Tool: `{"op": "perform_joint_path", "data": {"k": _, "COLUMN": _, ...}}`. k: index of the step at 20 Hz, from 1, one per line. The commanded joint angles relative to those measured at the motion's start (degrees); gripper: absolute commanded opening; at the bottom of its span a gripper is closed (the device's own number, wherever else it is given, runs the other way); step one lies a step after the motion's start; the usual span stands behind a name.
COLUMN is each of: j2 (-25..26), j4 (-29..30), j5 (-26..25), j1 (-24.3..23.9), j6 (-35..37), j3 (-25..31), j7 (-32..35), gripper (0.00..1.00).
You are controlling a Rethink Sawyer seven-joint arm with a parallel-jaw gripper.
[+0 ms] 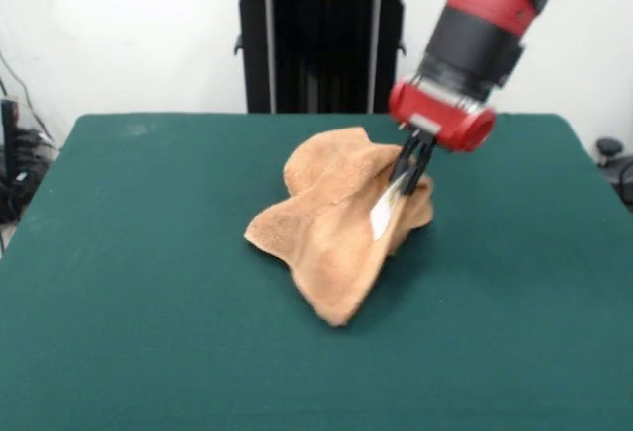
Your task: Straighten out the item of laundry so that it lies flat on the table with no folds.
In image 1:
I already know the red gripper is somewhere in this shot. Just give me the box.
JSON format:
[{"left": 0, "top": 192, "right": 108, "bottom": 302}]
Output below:
[{"left": 388, "top": 77, "right": 497, "bottom": 198}]

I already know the tan terry towel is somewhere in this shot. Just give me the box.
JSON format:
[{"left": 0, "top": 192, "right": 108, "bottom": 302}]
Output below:
[{"left": 243, "top": 126, "right": 436, "bottom": 328}]

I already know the black office chair base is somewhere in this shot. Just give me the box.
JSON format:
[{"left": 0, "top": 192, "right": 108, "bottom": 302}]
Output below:
[{"left": 595, "top": 137, "right": 633, "bottom": 210}]

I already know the dark green table cloth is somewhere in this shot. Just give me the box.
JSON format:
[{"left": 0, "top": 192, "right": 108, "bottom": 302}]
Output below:
[{"left": 0, "top": 113, "right": 633, "bottom": 431}]

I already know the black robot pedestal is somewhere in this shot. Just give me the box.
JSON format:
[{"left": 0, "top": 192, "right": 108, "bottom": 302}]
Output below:
[{"left": 220, "top": 0, "right": 427, "bottom": 115}]

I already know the black cable bundle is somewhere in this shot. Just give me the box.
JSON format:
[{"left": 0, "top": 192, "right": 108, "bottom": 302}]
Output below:
[{"left": 0, "top": 127, "right": 61, "bottom": 224}]

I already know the grey wall cable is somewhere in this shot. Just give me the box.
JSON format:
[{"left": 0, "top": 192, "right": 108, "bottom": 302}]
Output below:
[{"left": 0, "top": 49, "right": 55, "bottom": 143}]

